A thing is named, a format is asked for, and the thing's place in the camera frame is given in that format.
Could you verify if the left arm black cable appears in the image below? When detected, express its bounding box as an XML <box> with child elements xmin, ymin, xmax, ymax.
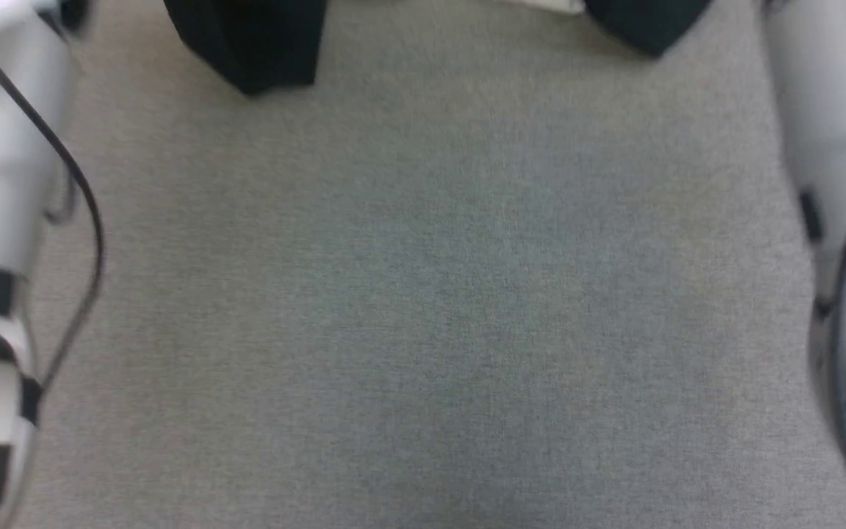
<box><xmin>0</xmin><ymin>33</ymin><xmax>106</xmax><ymax>394</ymax></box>

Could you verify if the white and black garment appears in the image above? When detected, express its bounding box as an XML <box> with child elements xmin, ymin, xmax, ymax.
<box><xmin>162</xmin><ymin>0</ymin><xmax>715</xmax><ymax>98</ymax></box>

